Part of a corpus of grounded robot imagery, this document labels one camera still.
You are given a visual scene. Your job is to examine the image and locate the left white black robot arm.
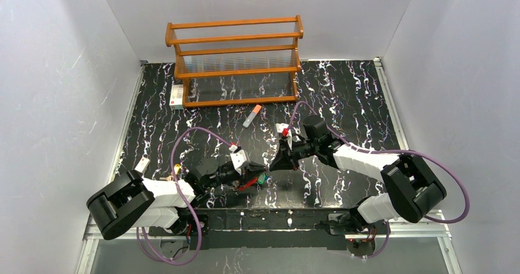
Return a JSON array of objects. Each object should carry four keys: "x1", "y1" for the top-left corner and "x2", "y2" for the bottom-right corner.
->
[{"x1": 86, "y1": 157, "x2": 267, "y2": 240}]

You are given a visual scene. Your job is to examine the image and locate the purple cable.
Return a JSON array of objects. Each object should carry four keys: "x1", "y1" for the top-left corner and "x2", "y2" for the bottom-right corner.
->
[
  {"x1": 284, "y1": 101, "x2": 471, "y2": 260},
  {"x1": 136, "y1": 126, "x2": 240, "y2": 267}
]

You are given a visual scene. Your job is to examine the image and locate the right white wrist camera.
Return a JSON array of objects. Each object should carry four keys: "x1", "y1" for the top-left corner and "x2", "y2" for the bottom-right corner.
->
[{"x1": 275, "y1": 123, "x2": 293, "y2": 150}]

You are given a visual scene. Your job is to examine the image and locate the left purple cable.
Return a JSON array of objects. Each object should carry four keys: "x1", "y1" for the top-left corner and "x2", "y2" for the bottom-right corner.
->
[{"x1": 136, "y1": 126, "x2": 240, "y2": 267}]

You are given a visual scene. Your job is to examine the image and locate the green key tag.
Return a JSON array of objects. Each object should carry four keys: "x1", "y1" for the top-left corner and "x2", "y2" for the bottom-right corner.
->
[{"x1": 257, "y1": 173, "x2": 269, "y2": 185}]

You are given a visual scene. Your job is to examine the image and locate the aluminium front frame rail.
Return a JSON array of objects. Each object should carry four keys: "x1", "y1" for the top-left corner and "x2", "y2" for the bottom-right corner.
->
[{"x1": 76, "y1": 209, "x2": 461, "y2": 273}]

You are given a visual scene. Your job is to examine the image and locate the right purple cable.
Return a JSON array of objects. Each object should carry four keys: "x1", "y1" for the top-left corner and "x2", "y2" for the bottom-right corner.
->
[{"x1": 284, "y1": 101, "x2": 471, "y2": 260}]

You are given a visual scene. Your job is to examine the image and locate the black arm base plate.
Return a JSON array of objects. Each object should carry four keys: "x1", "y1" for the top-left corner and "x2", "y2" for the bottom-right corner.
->
[{"x1": 149, "y1": 208, "x2": 388, "y2": 256}]

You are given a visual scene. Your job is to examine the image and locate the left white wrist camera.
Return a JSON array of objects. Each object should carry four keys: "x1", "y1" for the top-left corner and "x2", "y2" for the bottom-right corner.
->
[{"x1": 230, "y1": 150, "x2": 250, "y2": 175}]

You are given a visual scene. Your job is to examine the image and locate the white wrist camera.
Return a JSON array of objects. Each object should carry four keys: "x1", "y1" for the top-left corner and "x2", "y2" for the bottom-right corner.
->
[
  {"x1": 230, "y1": 150, "x2": 250, "y2": 175},
  {"x1": 275, "y1": 123, "x2": 293, "y2": 150}
]

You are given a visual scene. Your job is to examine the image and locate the small white red box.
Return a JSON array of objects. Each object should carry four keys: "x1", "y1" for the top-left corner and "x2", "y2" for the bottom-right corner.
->
[{"x1": 169, "y1": 85, "x2": 184, "y2": 110}]

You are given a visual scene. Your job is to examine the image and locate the orange grey marker pen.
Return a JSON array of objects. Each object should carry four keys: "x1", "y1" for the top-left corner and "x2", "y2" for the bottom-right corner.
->
[{"x1": 242, "y1": 104, "x2": 262, "y2": 128}]

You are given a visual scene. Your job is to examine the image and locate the white small tag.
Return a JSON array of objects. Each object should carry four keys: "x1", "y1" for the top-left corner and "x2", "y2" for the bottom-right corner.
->
[{"x1": 134, "y1": 156, "x2": 150, "y2": 173}]

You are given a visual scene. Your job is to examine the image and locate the wooden three-tier shelf rack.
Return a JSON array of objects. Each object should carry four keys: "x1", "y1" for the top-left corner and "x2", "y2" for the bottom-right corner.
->
[{"x1": 164, "y1": 15, "x2": 304, "y2": 108}]

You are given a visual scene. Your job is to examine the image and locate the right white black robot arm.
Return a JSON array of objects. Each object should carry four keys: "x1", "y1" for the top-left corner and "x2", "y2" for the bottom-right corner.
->
[{"x1": 269, "y1": 115, "x2": 447, "y2": 229}]

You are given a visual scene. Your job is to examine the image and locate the red white keyring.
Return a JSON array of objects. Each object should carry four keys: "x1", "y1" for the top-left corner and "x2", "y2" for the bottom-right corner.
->
[{"x1": 237, "y1": 177, "x2": 258, "y2": 191}]

